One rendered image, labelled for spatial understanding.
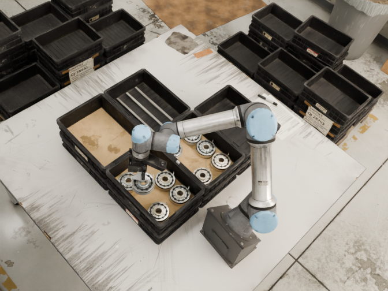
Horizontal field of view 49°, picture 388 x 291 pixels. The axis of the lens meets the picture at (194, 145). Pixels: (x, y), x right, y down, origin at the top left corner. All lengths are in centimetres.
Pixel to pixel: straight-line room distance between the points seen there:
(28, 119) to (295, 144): 157
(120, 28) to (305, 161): 187
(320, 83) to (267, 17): 91
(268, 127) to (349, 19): 258
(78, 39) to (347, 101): 202
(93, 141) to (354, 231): 198
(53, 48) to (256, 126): 199
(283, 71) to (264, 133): 187
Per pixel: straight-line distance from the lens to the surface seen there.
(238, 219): 198
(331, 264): 315
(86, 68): 326
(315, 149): 266
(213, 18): 441
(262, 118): 165
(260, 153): 172
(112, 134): 233
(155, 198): 213
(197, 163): 225
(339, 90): 337
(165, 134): 173
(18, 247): 301
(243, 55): 369
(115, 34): 355
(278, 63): 354
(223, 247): 209
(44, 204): 230
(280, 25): 391
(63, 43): 333
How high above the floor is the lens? 272
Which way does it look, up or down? 55 degrees down
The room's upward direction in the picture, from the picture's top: 12 degrees clockwise
